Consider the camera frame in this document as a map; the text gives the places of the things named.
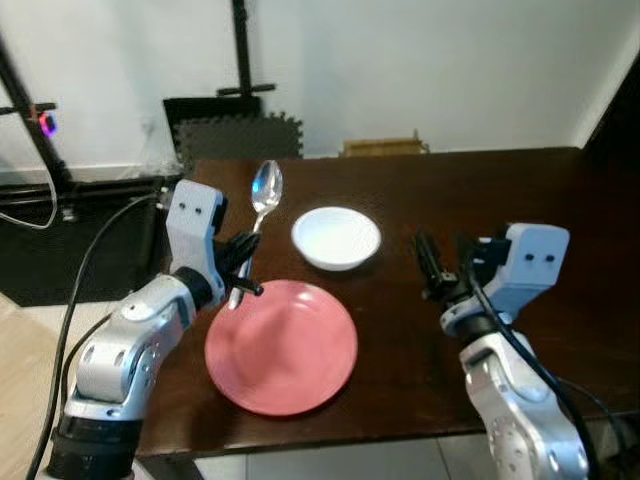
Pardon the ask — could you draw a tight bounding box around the white round bowl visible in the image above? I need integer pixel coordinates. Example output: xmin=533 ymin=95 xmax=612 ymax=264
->
xmin=291 ymin=206 xmax=382 ymax=273

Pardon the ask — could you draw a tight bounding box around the black upright stand pole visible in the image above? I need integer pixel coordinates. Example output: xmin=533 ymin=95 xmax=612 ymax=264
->
xmin=164 ymin=0 xmax=277 ymax=133

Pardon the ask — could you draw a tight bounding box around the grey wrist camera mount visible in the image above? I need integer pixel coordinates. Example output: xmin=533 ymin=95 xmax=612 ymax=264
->
xmin=476 ymin=223 xmax=571 ymax=320
xmin=164 ymin=180 xmax=227 ymax=287

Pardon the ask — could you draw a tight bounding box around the small device with glowing light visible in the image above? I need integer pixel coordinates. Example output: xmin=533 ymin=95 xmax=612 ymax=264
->
xmin=36 ymin=104 xmax=60 ymax=138

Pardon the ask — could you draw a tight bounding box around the black floor mat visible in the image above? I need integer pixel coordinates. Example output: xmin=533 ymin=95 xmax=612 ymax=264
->
xmin=0 ymin=178 xmax=173 ymax=308

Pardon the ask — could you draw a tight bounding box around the black slanted tripod leg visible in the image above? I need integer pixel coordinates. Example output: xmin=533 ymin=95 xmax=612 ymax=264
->
xmin=0 ymin=35 xmax=79 ymax=223

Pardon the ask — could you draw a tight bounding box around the white floor cable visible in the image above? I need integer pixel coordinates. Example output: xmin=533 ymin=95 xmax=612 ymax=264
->
xmin=0 ymin=168 xmax=61 ymax=231

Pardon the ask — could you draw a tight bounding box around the silver metal spoon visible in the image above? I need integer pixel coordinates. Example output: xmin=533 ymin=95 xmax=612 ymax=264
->
xmin=228 ymin=160 xmax=284 ymax=310

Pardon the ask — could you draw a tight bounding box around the pink round plate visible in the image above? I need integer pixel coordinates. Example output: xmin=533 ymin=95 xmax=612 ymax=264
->
xmin=204 ymin=279 xmax=359 ymax=417

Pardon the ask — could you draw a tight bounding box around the grey foam floor tile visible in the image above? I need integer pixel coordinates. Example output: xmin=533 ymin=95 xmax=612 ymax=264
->
xmin=178 ymin=113 xmax=305 ymax=169

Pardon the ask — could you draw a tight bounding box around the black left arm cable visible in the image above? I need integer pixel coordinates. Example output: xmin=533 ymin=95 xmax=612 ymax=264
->
xmin=25 ymin=192 xmax=169 ymax=480

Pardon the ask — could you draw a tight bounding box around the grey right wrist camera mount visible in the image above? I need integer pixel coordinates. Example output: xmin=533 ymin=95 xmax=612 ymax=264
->
xmin=476 ymin=223 xmax=571 ymax=320

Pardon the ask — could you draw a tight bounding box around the low brown wooden box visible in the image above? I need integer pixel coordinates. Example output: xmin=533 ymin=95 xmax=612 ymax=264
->
xmin=342 ymin=136 xmax=430 ymax=159

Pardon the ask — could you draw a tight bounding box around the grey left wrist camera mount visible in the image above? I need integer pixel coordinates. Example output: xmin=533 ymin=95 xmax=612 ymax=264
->
xmin=164 ymin=180 xmax=227 ymax=287

